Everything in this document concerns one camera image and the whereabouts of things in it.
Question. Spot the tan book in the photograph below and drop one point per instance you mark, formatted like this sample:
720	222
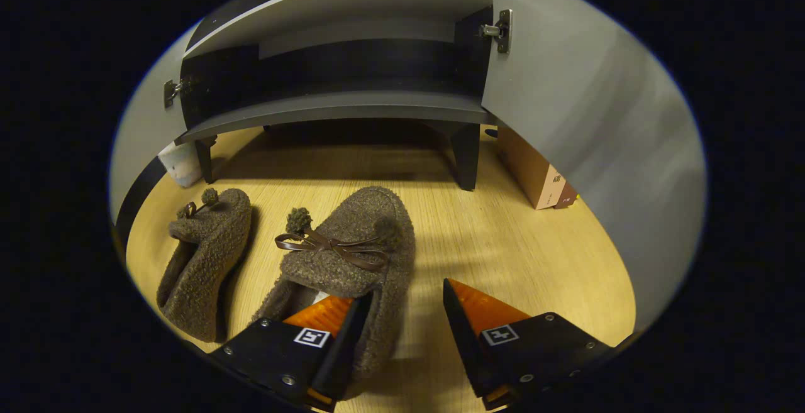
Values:
528	165

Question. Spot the metal door hinge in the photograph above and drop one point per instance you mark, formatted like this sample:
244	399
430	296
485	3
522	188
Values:
501	31
171	92

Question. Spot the cabinet door with camera sticker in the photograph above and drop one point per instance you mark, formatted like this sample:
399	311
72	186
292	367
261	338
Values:
141	117

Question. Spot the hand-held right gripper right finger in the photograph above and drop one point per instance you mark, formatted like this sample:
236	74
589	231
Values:
462	337

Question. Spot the white rounded object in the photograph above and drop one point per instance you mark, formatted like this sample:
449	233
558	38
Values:
181	165

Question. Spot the brown fuzzy shoe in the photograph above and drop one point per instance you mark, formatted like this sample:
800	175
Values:
201	256
371	224

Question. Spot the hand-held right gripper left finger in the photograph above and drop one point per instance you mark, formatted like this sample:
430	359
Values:
339	350

